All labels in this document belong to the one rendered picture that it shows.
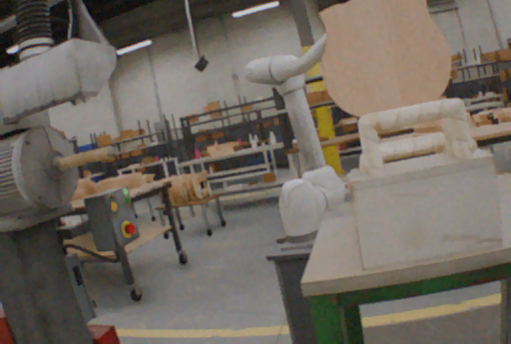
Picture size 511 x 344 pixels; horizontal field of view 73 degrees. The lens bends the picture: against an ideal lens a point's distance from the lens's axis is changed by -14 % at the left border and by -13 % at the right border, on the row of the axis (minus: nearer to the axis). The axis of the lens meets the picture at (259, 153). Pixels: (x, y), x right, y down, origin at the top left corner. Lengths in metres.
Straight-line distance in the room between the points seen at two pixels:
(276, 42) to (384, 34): 11.24
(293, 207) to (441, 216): 0.98
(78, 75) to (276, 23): 11.56
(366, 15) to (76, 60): 0.74
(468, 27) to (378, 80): 11.59
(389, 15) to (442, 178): 0.52
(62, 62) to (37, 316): 0.79
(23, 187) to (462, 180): 1.07
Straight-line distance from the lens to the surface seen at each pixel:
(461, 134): 0.74
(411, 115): 0.72
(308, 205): 1.65
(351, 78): 1.07
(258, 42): 12.41
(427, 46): 1.09
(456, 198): 0.74
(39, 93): 1.05
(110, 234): 1.41
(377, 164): 0.72
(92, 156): 1.12
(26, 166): 1.17
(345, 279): 0.75
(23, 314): 1.42
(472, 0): 12.86
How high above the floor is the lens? 1.23
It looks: 4 degrees down
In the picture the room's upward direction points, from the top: 12 degrees counter-clockwise
